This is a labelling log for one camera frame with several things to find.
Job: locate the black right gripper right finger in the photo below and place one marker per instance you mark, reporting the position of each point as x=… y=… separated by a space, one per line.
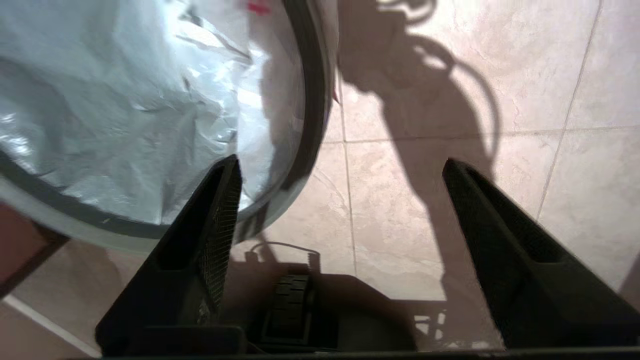
x=540 y=290

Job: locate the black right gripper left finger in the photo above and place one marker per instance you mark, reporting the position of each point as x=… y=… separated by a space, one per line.
x=175 y=295

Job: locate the white red-printed bag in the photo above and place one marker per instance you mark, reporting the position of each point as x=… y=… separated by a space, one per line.
x=125 y=110

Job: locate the dark baseboard strip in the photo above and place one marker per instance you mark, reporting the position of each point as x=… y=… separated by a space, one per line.
x=30 y=265

